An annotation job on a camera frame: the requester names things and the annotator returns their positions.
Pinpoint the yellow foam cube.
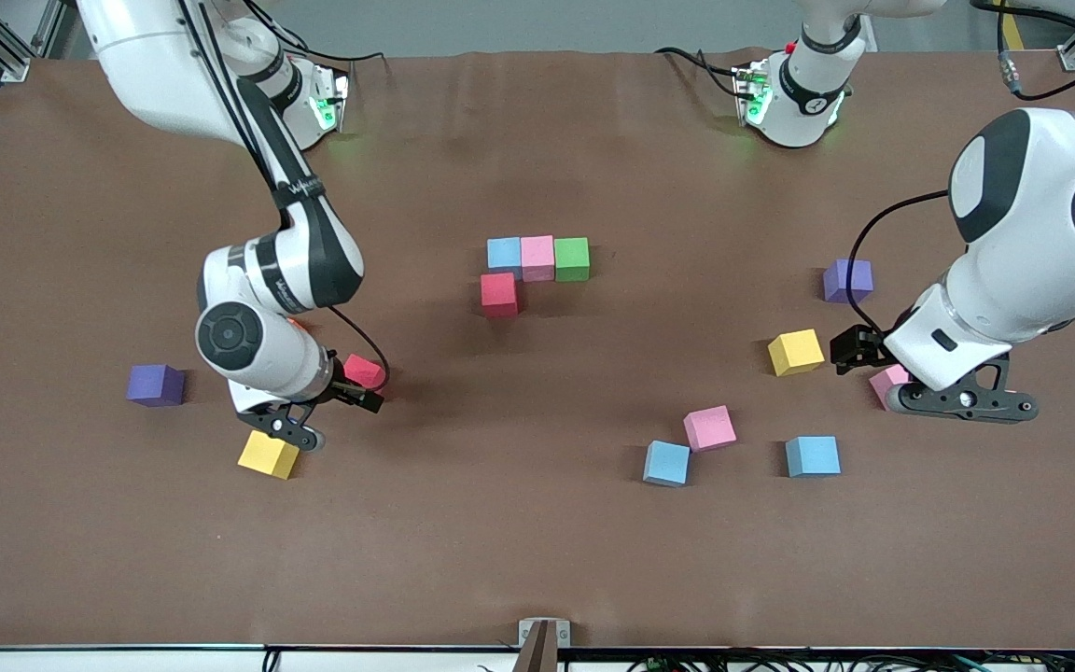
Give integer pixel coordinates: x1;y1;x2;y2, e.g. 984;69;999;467
237;429;301;481
767;329;825;378

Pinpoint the pink foam cube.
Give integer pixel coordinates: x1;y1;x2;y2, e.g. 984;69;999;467
520;235;557;283
870;366;912;412
683;405;738;453

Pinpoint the blue foam cube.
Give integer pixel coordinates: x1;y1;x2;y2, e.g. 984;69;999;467
785;436;842;479
486;237;524;281
642;441;691;488

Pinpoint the black left base cable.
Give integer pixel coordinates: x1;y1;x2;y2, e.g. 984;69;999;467
654;45;744;102

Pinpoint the black cable bundle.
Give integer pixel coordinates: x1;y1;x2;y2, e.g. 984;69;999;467
477;640;1075;672

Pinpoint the red foam cube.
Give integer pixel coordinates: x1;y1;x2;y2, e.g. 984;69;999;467
343;353;387;393
480;272;520;319

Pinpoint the left arm base connector plate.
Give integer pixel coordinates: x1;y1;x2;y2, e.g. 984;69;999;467
732;61;774;127

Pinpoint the brown table mat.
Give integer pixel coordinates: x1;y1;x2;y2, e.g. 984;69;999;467
0;47;1075;650

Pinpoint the purple foam cube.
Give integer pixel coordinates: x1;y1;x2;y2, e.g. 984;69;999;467
822;259;874;305
126;364;186;408

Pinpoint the white table edge rail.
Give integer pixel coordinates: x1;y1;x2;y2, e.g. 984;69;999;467
0;647;1075;672

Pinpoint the black base cable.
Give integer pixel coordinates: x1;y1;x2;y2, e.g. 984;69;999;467
248;0;389;68
654;45;744;102

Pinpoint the green foam cube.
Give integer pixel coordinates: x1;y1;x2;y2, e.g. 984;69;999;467
553;237;591;284

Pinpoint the black right base cable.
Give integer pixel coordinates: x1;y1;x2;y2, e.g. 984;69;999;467
248;0;389;68

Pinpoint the right arm base connector plate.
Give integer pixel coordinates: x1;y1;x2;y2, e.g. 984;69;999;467
309;70;352;133

